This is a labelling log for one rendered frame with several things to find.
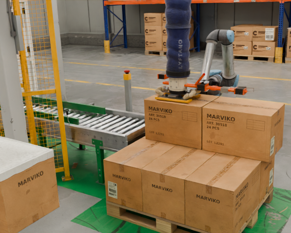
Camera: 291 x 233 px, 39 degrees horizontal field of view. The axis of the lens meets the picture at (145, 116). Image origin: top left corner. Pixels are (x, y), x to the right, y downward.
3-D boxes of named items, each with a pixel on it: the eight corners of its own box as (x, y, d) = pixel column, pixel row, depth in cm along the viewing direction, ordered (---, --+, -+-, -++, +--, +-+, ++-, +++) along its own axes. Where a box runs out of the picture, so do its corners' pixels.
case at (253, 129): (202, 150, 367) (202, 107, 355) (219, 136, 399) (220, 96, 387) (269, 162, 335) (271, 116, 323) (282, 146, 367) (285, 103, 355)
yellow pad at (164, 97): (154, 99, 383) (154, 94, 381) (160, 96, 391) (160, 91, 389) (187, 103, 366) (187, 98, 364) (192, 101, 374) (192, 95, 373)
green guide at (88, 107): (13, 99, 563) (12, 93, 560) (19, 97, 571) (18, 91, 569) (104, 114, 478) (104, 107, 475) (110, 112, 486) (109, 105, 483)
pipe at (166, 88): (155, 95, 383) (155, 88, 382) (168, 88, 404) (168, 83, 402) (188, 99, 366) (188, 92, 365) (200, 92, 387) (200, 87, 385)
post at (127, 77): (127, 153, 508) (123, 74, 478) (130, 151, 513) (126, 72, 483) (132, 154, 504) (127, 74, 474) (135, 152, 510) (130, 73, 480)
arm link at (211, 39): (207, 26, 409) (193, 92, 401) (219, 27, 404) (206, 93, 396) (209, 31, 419) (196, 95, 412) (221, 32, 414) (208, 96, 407)
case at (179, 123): (145, 138, 399) (143, 99, 387) (166, 126, 431) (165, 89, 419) (201, 149, 368) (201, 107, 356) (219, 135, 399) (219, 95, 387)
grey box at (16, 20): (5, 50, 365) (0, 15, 356) (10, 49, 369) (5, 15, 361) (20, 51, 355) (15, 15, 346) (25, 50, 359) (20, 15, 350)
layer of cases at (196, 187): (106, 200, 367) (102, 159, 355) (163, 160, 446) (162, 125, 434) (232, 239, 303) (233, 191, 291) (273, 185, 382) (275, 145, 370)
